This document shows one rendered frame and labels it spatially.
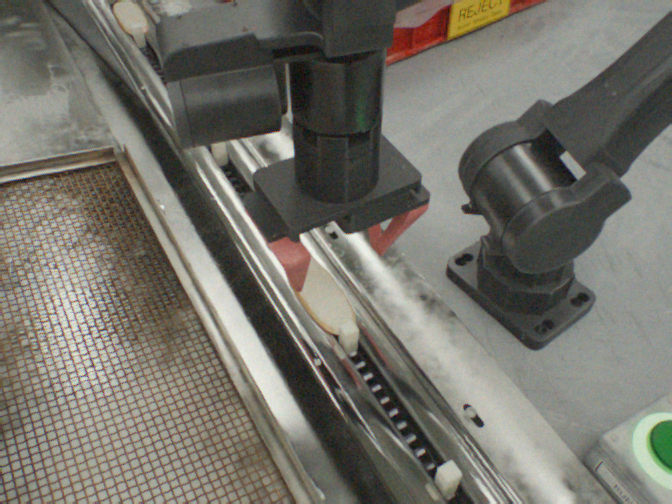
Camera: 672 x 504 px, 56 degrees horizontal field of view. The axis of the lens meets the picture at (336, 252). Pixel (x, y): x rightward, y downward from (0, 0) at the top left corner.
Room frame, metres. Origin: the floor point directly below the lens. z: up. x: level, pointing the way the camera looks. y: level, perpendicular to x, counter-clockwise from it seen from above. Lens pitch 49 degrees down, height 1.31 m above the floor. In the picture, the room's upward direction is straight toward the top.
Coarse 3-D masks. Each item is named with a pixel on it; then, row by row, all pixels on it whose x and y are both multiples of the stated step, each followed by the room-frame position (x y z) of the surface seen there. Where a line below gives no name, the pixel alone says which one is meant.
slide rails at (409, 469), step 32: (96, 0) 0.89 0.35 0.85; (128, 0) 0.89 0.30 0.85; (160, 96) 0.65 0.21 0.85; (224, 192) 0.48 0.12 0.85; (320, 256) 0.39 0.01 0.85; (288, 288) 0.36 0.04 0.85; (320, 352) 0.29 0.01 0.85; (384, 352) 0.29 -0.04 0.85; (352, 384) 0.26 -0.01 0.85; (416, 384) 0.26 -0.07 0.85; (384, 416) 0.23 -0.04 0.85; (416, 416) 0.23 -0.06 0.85; (384, 448) 0.20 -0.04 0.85; (448, 448) 0.20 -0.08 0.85; (416, 480) 0.18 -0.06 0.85; (480, 480) 0.18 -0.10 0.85
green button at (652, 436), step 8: (656, 424) 0.20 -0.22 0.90; (664, 424) 0.20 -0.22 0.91; (648, 432) 0.19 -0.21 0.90; (656, 432) 0.19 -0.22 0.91; (664, 432) 0.19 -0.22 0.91; (648, 440) 0.19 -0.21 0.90; (656, 440) 0.18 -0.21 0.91; (664, 440) 0.18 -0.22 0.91; (648, 448) 0.18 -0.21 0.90; (656, 448) 0.18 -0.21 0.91; (664, 448) 0.18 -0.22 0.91; (656, 456) 0.17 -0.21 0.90; (664, 456) 0.17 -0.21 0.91; (656, 464) 0.17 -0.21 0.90; (664, 464) 0.17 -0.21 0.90
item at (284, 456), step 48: (0, 192) 0.42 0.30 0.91; (48, 192) 0.43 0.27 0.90; (96, 192) 0.43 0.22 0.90; (144, 192) 0.44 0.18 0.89; (48, 240) 0.37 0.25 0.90; (144, 240) 0.38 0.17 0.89; (48, 288) 0.31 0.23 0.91; (192, 288) 0.32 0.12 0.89; (0, 384) 0.22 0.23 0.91; (96, 384) 0.23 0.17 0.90; (240, 384) 0.23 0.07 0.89; (48, 432) 0.19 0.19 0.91; (240, 432) 0.20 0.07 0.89; (48, 480) 0.15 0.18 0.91; (192, 480) 0.16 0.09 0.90; (240, 480) 0.16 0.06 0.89; (288, 480) 0.16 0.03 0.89
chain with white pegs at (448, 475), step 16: (112, 0) 0.90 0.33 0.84; (144, 48) 0.78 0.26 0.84; (160, 80) 0.70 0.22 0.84; (224, 144) 0.54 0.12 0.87; (224, 160) 0.54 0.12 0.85; (336, 336) 0.31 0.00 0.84; (352, 336) 0.29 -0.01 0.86; (352, 352) 0.29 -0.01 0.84; (368, 368) 0.28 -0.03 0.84; (368, 384) 0.26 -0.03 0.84; (384, 400) 0.25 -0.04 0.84; (400, 416) 0.24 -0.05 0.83; (400, 432) 0.22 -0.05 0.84; (416, 432) 0.22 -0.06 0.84; (432, 464) 0.20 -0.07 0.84; (448, 464) 0.18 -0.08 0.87; (432, 480) 0.18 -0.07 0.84; (448, 480) 0.17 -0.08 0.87; (448, 496) 0.17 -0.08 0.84
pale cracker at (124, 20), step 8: (120, 8) 0.85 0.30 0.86; (128, 8) 0.85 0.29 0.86; (136, 8) 0.85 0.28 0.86; (120, 16) 0.83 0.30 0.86; (128, 16) 0.83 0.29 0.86; (136, 16) 0.83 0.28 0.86; (144, 16) 0.83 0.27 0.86; (120, 24) 0.82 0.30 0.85; (128, 24) 0.81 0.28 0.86; (144, 24) 0.81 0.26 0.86; (128, 32) 0.80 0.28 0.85; (144, 32) 0.80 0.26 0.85
